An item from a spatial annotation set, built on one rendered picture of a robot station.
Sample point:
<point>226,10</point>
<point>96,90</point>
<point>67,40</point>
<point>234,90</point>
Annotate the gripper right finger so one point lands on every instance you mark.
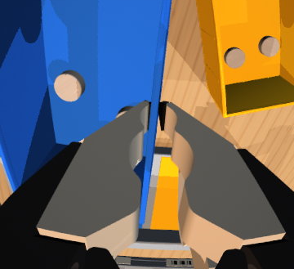
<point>228,199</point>

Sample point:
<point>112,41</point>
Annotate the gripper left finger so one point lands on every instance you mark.
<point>87,196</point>

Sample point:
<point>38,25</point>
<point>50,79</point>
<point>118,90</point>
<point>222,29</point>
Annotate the yellow bin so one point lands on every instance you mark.
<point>262,83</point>

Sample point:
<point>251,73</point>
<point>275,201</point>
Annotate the blue bin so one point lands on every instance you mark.
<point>117,48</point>

